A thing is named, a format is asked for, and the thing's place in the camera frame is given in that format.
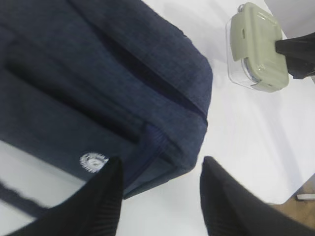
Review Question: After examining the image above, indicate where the navy blue lunch bag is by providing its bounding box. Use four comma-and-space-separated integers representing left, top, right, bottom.
0, 0, 213, 198

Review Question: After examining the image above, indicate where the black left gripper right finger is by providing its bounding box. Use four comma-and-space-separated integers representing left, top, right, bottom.
200, 156, 315, 236

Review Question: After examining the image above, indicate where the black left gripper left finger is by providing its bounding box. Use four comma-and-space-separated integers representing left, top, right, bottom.
11, 157, 123, 236

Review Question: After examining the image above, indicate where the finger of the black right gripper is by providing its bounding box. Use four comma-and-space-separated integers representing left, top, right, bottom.
275, 32, 315, 56
287, 57, 315, 79

